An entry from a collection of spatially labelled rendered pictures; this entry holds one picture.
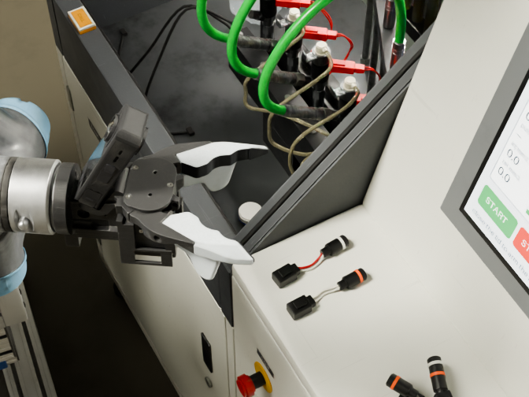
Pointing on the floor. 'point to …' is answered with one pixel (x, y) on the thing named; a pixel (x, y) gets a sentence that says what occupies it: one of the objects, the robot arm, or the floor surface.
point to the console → (431, 198)
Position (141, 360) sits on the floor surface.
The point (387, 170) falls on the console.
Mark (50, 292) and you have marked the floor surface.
